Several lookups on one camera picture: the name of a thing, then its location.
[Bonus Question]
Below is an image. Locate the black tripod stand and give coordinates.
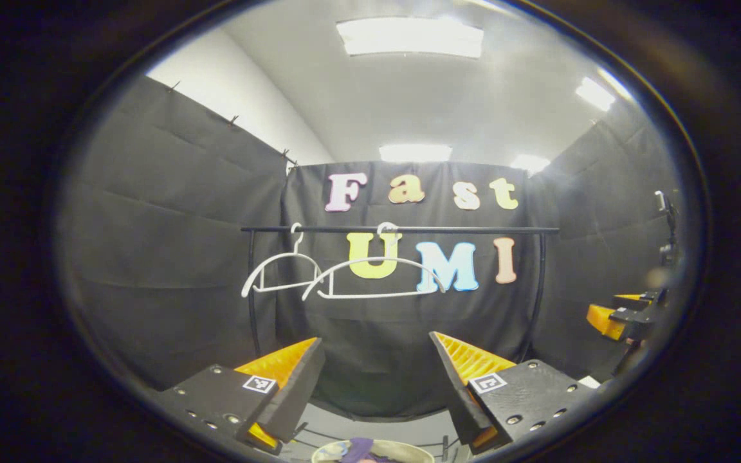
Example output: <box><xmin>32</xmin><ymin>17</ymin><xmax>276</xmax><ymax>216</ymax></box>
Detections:
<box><xmin>655</xmin><ymin>190</ymin><xmax>679</xmax><ymax>266</ymax></box>

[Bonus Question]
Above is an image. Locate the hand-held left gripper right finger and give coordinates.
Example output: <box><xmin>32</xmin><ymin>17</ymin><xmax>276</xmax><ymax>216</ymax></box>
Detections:
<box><xmin>428</xmin><ymin>331</ymin><xmax>599</xmax><ymax>454</ymax></box>

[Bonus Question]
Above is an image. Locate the large ceiling light panel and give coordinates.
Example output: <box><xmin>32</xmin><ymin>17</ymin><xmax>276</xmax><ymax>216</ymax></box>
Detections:
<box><xmin>335</xmin><ymin>16</ymin><xmax>485</xmax><ymax>60</ymax></box>

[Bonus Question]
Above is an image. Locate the purple corduroy shirt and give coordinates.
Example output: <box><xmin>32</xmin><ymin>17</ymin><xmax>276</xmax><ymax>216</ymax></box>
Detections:
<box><xmin>343</xmin><ymin>438</ymin><xmax>378</xmax><ymax>463</ymax></box>

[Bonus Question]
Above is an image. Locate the black backdrop cloth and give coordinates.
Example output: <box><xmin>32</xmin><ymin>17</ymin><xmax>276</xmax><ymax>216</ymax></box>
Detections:
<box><xmin>55</xmin><ymin>74</ymin><xmax>686</xmax><ymax>422</ymax></box>

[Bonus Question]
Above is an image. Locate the white plastic clothes hanger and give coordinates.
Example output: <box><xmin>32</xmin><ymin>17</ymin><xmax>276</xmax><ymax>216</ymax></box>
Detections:
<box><xmin>241</xmin><ymin>222</ymin><xmax>327</xmax><ymax>298</ymax></box>
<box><xmin>301</xmin><ymin>222</ymin><xmax>447</xmax><ymax>302</ymax></box>

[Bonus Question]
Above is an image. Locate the black metal clothes rack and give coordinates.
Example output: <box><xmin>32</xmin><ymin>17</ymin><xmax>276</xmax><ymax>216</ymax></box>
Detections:
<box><xmin>241</xmin><ymin>224</ymin><xmax>560</xmax><ymax>451</ymax></box>

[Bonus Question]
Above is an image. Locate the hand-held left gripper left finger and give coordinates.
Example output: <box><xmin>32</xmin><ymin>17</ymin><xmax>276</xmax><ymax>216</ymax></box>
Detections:
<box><xmin>149</xmin><ymin>336</ymin><xmax>327</xmax><ymax>456</ymax></box>

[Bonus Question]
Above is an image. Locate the beige laundry hamper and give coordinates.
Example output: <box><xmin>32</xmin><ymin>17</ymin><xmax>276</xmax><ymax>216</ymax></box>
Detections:
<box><xmin>311</xmin><ymin>439</ymin><xmax>437</xmax><ymax>463</ymax></box>

